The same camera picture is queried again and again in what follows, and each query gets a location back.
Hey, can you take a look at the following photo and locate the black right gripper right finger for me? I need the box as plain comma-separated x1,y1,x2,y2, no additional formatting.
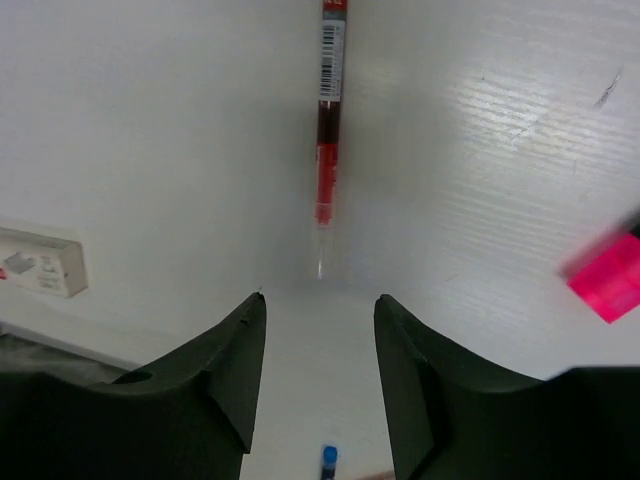
374,295,639,479

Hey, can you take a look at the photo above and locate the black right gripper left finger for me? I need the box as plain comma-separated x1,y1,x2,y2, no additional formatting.
1,293,267,479

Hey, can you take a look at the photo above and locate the blue gel pen clear cap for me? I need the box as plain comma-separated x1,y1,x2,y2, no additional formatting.
319,445,338,480

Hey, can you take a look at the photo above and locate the red gel pen clear cap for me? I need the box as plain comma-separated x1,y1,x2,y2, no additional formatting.
314,0,349,279

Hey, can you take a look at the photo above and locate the grey clear tray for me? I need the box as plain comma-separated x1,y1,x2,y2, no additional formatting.
1,322,153,385

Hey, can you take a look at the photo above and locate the pink black highlighter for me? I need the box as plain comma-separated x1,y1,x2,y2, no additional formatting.
560,208,639,324

